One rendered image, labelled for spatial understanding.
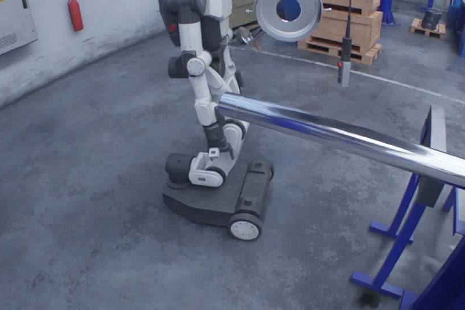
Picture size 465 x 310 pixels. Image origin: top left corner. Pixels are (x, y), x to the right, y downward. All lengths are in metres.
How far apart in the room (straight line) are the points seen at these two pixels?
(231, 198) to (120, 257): 0.77
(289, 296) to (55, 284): 1.34
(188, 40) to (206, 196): 1.01
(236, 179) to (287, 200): 0.38
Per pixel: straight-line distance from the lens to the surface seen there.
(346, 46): 1.52
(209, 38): 1.47
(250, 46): 1.86
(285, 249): 1.90
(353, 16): 4.77
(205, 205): 1.91
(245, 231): 1.88
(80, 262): 2.06
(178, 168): 1.96
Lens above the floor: 1.51
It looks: 36 degrees down
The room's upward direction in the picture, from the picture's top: 4 degrees counter-clockwise
